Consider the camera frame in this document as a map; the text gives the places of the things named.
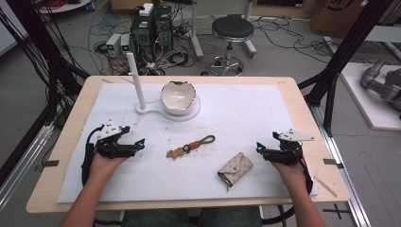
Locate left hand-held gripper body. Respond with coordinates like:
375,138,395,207
93,118,138,160

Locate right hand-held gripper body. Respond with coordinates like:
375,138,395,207
271,128,315,166

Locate person's left hand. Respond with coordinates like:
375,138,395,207
88,151,130,187

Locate person's right hand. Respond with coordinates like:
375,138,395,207
271,160,311,190

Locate beige key pouch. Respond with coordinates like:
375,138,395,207
217,151,254,192

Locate white table mat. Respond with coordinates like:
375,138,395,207
56,82,319,204

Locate thin wooden stick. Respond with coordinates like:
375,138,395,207
313,175,339,199

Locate white shell-shaped bowl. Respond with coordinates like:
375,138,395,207
160,79,198,115

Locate person's legs in jeans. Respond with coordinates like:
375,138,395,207
120,205,263,227

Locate white platform board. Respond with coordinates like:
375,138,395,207
340,61,401,131

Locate grey power supply unit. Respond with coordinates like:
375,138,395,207
120,33,131,53
105,32,123,59

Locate black computer tower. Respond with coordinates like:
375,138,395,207
154,5,174,51
130,12,156,61

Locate black round stool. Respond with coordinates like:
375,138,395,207
207,14,255,78

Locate white metal stand legs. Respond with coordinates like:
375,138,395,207
188,0,258,60

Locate white box on computer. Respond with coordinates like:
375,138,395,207
138,2,155,17

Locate brown cardboard box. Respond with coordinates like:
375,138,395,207
309,0,401,40

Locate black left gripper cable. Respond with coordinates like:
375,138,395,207
80,124,105,186

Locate keychain with green loop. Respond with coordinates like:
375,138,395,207
166,134,217,160

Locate white stand with post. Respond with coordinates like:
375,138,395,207
126,52,201,123

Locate black frame post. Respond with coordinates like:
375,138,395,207
6,0,91,127
297,0,395,137

